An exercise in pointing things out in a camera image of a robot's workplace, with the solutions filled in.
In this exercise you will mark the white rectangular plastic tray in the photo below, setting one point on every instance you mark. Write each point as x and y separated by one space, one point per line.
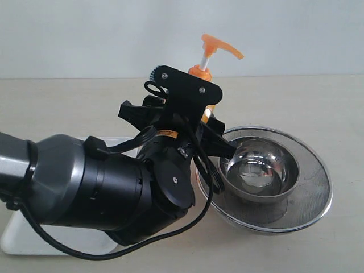
57 241

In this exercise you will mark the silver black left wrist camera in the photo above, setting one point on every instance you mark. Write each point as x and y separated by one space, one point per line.
188 95

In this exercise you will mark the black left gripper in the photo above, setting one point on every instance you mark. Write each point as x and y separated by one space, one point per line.
180 132

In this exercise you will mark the small stainless steel bowl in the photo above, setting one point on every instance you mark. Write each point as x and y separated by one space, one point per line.
261 170

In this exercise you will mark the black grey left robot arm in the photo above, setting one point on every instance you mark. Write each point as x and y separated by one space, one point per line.
166 193

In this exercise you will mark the steel mesh strainer basin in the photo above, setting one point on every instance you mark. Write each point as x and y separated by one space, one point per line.
308 203

